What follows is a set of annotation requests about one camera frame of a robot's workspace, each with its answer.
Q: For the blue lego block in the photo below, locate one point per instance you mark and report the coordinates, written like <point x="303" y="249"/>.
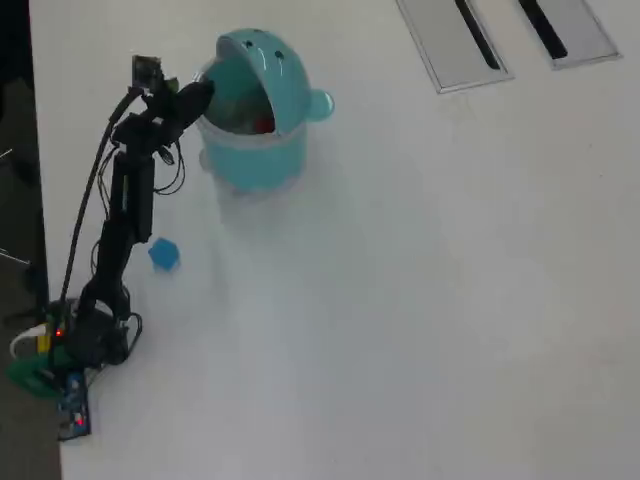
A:
<point x="163" y="254"/>

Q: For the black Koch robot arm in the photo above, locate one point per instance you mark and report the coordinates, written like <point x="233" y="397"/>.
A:
<point x="130" y="200"/>

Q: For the teal whale-shaped bin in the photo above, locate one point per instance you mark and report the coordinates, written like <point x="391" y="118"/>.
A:
<point x="260" y="155"/>

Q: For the green table clamp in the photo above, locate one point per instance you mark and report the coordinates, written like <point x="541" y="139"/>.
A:
<point x="35" y="372"/>

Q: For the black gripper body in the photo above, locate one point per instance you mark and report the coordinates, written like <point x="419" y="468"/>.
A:
<point x="162" y="115"/>

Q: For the red lego block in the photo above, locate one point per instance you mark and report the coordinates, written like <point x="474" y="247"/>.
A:
<point x="263" y="124"/>

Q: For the small wrist camera board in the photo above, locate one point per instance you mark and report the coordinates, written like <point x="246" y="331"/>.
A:
<point x="147" y="72"/>

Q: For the blue controller circuit board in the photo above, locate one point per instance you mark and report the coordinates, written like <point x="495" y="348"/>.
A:
<point x="76" y="405"/>

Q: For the yellow clamp knob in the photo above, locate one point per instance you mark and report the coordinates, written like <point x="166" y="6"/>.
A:
<point x="44" y="343"/>

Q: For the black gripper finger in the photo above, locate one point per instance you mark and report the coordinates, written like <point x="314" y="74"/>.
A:
<point x="192" y="105"/>
<point x="171" y="87"/>

